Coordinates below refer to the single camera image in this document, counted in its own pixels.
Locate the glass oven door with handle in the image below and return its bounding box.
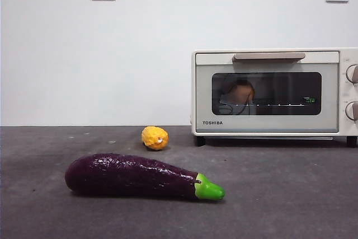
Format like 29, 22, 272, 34
195, 51, 341, 133

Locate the brown potato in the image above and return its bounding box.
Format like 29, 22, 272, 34
228, 80, 256, 105

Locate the white toaster oven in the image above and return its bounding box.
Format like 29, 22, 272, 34
191, 48, 358, 148

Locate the round white oven knob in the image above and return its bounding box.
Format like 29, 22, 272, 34
346, 64, 358, 83
345, 101, 358, 121

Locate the yellow toy corn cob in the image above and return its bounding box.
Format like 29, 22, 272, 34
141, 126, 169, 151

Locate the purple toy eggplant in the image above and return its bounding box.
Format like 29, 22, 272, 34
64, 153, 226, 202

